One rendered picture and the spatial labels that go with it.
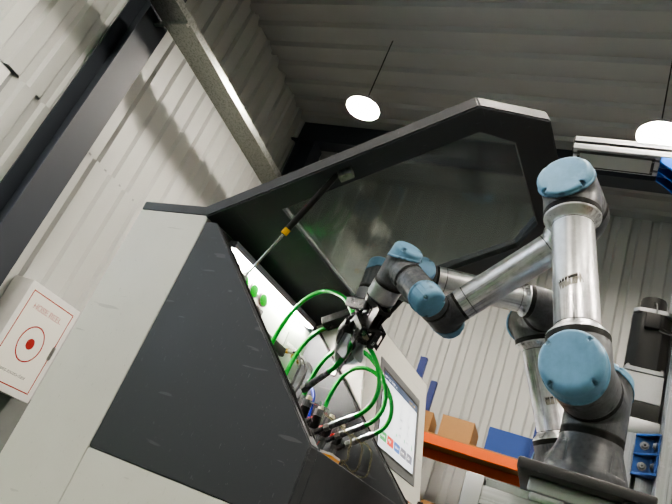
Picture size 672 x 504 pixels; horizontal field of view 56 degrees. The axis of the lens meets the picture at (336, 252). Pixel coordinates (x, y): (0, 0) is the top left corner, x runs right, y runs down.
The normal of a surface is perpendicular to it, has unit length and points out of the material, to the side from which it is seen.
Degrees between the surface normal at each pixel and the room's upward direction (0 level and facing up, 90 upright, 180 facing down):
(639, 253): 90
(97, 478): 90
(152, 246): 90
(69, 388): 90
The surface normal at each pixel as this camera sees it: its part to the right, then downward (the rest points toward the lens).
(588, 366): -0.55, -0.42
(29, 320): 0.90, 0.18
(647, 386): -0.27, -0.51
